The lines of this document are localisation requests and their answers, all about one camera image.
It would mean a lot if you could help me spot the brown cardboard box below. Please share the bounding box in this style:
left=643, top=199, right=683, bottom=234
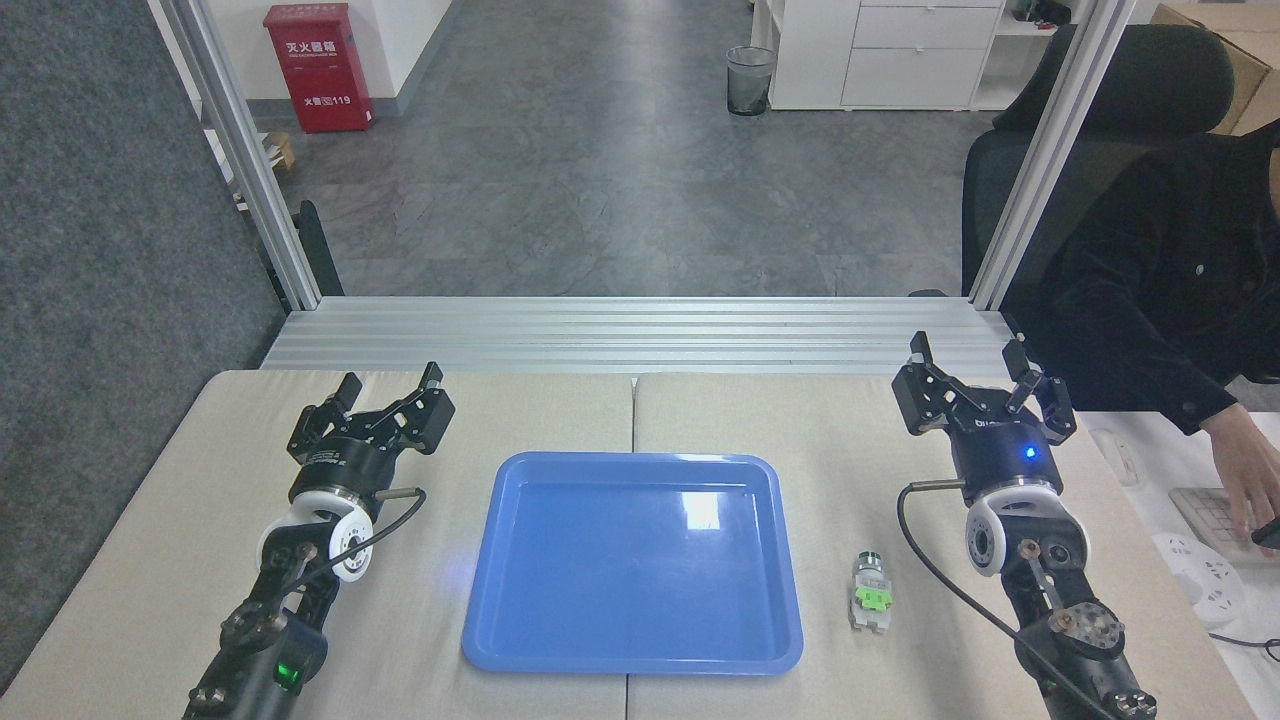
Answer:
left=1150, top=2, right=1280, bottom=141

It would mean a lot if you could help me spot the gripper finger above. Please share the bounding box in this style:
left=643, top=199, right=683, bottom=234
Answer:
left=891, top=331, right=987, bottom=437
left=287, top=372, right=364, bottom=462
left=1002, top=339, right=1079, bottom=447
left=349, top=361, right=457, bottom=457

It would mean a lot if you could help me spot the red fire extinguisher box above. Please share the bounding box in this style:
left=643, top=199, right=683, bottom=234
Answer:
left=263, top=3, right=375, bottom=135

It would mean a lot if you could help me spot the small white oblong device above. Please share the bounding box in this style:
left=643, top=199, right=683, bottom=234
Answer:
left=1089, top=428, right=1141, bottom=488

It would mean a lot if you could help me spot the black office chair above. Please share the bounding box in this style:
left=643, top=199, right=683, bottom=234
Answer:
left=961, top=24, right=1237, bottom=297

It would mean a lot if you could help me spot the white keyboard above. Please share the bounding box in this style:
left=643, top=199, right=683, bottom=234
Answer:
left=1169, top=486, right=1259, bottom=563

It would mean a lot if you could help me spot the switch part with green clip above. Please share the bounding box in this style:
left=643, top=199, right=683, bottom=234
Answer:
left=848, top=549, right=894, bottom=638

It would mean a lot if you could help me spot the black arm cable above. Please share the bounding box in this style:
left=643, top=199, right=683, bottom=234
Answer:
left=296, top=486, right=428, bottom=593
left=896, top=479, right=1113, bottom=720

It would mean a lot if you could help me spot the black partition foot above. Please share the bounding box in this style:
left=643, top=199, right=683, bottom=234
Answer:
left=296, top=199, right=347, bottom=299

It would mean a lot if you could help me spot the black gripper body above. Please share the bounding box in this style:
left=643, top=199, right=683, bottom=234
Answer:
left=948, top=414, right=1063, bottom=494
left=290, top=433, right=395, bottom=499

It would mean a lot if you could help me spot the person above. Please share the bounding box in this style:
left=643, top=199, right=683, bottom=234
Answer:
left=1030, top=120, right=1280, bottom=437

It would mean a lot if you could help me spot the white drawer cabinet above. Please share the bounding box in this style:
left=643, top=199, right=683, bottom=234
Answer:
left=750, top=0, right=1061, bottom=113

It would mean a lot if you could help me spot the person's hand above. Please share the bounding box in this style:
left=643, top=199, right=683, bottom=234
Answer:
left=1199, top=404, right=1280, bottom=547

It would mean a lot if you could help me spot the white power strip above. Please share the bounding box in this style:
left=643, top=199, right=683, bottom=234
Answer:
left=1151, top=532, right=1247, bottom=627

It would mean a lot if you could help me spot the blue plastic tray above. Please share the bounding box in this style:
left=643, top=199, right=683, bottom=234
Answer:
left=461, top=451, right=805, bottom=676

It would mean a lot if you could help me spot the grey felt partition panel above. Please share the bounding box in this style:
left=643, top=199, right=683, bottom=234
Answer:
left=0, top=0, right=292, bottom=693

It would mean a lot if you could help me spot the grey mesh waste bin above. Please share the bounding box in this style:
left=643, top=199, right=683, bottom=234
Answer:
left=726, top=45, right=777, bottom=117

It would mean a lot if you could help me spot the white desk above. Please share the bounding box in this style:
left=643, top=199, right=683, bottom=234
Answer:
left=1074, top=409, right=1280, bottom=720

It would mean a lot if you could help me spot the silver aluminium post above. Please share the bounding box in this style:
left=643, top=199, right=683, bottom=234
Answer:
left=967, top=0, right=1138, bottom=312
left=148, top=0, right=322, bottom=312

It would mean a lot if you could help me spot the thin black desk cable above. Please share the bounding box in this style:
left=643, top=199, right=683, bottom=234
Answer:
left=1207, top=630, right=1280, bottom=664

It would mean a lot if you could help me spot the silver aluminium rail base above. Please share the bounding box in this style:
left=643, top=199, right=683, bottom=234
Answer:
left=260, top=295, right=1043, bottom=380

